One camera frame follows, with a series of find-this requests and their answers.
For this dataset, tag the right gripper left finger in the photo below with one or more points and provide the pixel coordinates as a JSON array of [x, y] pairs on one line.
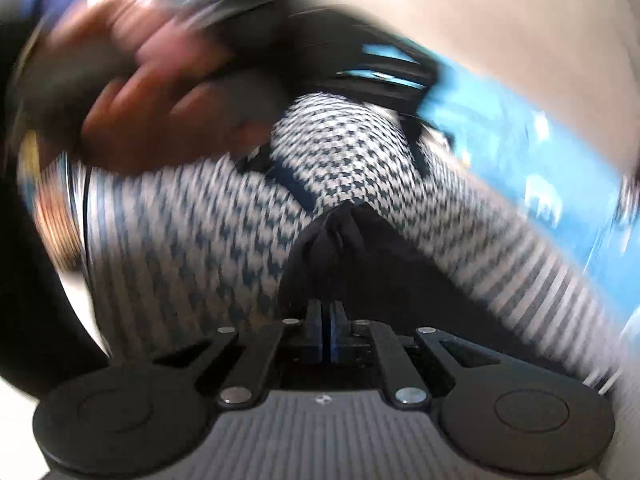
[[290, 354]]

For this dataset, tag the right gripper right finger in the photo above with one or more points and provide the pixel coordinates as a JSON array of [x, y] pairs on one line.
[[378, 352]]

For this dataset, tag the black garment red print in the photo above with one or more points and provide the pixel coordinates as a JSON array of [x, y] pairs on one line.
[[352, 255]]

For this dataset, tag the person's left hand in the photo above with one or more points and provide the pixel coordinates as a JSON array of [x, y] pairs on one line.
[[167, 113]]

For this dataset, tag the houndstooth mattress cover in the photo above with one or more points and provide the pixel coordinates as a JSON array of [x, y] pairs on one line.
[[174, 253]]

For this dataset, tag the blue cartoon print bedsheet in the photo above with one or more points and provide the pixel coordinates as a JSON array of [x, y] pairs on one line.
[[590, 210]]

